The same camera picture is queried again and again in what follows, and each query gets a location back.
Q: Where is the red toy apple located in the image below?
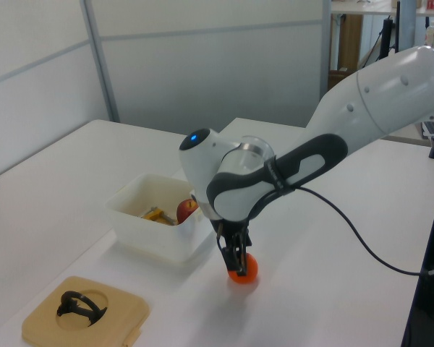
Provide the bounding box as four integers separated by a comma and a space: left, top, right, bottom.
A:
175, 198, 200, 226

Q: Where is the black lid handle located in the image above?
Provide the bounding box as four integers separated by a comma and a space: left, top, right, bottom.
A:
55, 290, 109, 328

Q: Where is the tan plastic container lid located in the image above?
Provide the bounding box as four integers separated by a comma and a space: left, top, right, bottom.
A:
20, 275, 151, 347

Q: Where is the black monitor stand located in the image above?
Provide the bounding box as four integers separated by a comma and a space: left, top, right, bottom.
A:
378, 15, 399, 61

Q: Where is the grey partition post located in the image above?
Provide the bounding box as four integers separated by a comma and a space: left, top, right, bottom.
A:
320, 0, 333, 95

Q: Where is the wooden desk panel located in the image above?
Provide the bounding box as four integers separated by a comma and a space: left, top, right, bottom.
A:
337, 14, 363, 72

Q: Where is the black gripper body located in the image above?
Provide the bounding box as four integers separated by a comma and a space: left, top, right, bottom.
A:
210, 216, 254, 247

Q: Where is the orange toy fruit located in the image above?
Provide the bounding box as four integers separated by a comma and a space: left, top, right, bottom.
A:
226, 252, 259, 285

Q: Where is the yellow toy item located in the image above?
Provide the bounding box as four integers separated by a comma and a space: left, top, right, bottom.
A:
140, 205, 177, 227

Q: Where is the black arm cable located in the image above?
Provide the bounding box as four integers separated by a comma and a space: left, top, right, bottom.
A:
249, 185, 434, 278

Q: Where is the black stand frame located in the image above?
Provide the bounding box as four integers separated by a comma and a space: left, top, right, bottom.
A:
400, 144, 434, 347

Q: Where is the white plastic container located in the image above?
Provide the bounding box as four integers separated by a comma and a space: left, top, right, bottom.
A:
103, 172, 213, 268

